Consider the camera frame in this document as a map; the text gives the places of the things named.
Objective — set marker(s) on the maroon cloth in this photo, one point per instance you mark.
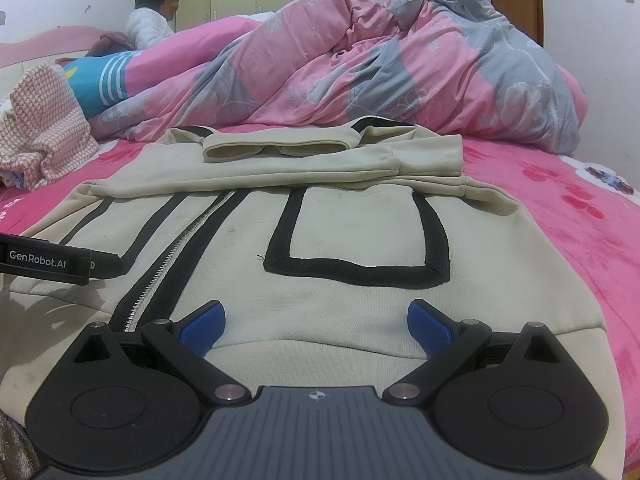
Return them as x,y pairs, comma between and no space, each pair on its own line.
110,42

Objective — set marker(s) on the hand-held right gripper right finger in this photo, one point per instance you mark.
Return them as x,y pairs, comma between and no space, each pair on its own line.
430,327

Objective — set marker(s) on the pink white padded headboard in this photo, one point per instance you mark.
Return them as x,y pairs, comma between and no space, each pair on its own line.
30,45

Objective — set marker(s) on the beige zip jacket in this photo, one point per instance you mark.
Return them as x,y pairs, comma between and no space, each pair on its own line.
350,230

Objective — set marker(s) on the pink grey floral quilt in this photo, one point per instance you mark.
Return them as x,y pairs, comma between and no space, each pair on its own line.
325,70

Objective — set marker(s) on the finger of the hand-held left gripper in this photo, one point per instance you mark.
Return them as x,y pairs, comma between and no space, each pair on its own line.
106,266

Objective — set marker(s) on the beige white knitted blanket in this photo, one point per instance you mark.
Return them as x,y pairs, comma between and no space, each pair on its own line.
45,125

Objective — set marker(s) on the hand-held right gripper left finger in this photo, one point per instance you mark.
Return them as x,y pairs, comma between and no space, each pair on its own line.
202,327

